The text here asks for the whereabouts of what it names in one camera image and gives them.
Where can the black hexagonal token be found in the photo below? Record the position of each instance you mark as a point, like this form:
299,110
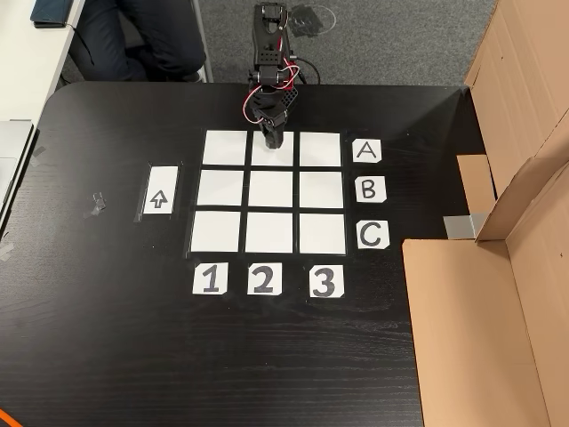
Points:
274,143

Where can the white paper grid square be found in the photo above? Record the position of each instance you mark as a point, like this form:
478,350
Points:
320,149
220,187
322,234
269,232
225,147
271,189
321,189
215,231
280,158

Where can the paper sheet with letter A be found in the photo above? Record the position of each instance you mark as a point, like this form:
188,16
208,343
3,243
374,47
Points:
367,150

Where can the grey metal desk leg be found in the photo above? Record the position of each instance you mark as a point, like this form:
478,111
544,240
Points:
202,40

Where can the black tape patch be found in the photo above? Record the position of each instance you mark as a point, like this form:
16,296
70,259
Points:
309,21

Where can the paper sheet with letter B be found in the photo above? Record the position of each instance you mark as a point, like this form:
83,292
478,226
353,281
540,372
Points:
371,190

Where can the white paper sheet with arrow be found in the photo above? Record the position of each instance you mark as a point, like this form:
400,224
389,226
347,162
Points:
160,195

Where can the person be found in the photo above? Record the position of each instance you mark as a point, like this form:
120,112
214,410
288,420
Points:
146,35

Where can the paper sheet with letter C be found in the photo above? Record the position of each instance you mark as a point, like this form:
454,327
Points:
372,235

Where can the paper sheet with number 2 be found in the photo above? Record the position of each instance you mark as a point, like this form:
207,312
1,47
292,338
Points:
264,278

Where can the paper sheet with number 1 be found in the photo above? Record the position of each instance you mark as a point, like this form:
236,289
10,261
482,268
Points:
210,278

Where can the paper sheet with number 3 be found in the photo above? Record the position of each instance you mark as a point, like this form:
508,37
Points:
326,281

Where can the crumpled clear tape piece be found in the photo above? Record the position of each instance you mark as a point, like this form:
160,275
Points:
95,205

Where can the dark blue notebook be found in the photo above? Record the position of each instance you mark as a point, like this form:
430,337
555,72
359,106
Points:
51,11

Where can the brown cardboard sheet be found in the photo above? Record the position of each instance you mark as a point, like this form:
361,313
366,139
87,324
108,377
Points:
520,89
467,333

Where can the white desk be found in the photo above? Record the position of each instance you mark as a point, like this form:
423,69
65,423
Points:
22,66

